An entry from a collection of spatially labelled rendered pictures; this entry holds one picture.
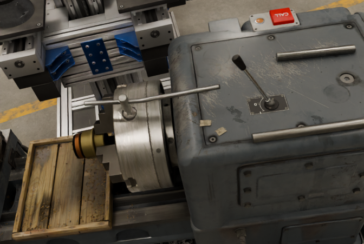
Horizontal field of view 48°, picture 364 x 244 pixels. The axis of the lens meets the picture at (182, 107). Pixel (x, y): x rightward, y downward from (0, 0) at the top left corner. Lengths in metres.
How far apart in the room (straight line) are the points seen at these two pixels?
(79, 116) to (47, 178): 1.09
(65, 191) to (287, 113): 0.77
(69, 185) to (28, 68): 0.46
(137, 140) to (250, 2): 2.50
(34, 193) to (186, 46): 0.70
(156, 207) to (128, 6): 0.71
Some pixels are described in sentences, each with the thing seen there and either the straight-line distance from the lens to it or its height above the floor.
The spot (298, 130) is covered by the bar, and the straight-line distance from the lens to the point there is 0.95.
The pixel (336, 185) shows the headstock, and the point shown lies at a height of 1.03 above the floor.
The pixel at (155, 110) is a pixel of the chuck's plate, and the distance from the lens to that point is 1.06.
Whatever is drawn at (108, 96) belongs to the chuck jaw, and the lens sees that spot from 1.17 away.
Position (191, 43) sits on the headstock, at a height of 1.26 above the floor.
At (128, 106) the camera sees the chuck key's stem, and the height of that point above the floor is 1.28.
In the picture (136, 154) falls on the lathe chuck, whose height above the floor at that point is 1.17.
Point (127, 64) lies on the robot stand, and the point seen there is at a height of 0.86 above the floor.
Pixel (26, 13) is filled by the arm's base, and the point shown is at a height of 1.19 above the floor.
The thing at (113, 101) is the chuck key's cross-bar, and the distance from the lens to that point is 1.01.
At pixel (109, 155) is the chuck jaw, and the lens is 1.17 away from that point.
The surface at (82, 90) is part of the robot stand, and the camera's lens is 2.65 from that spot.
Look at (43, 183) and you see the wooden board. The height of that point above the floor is 0.89.
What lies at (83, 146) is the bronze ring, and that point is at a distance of 1.20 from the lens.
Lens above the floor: 2.03
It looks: 50 degrees down
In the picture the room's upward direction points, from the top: 11 degrees counter-clockwise
